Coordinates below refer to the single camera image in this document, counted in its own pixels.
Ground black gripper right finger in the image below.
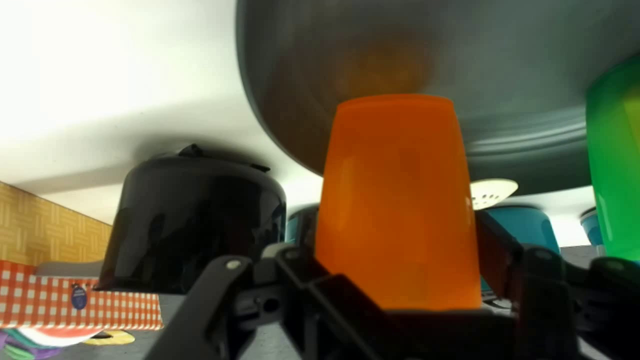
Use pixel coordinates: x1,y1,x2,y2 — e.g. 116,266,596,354
477,211,640,360

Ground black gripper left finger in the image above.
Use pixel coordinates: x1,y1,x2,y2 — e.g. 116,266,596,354
143,245,402,360

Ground orange plastic cup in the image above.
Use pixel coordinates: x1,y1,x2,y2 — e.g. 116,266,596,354
315,93,485,313

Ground green plastic cup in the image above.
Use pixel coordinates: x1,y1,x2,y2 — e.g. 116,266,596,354
584,57,640,264

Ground grey round plate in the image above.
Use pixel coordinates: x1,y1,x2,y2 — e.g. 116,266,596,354
234,0,640,185

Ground black pot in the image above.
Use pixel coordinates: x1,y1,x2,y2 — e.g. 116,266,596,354
98,142,291,297

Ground white slotted utensil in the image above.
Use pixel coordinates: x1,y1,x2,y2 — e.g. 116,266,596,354
469,176,523,215

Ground red checkered cloth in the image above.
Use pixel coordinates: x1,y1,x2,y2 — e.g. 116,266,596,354
0,258,165,332

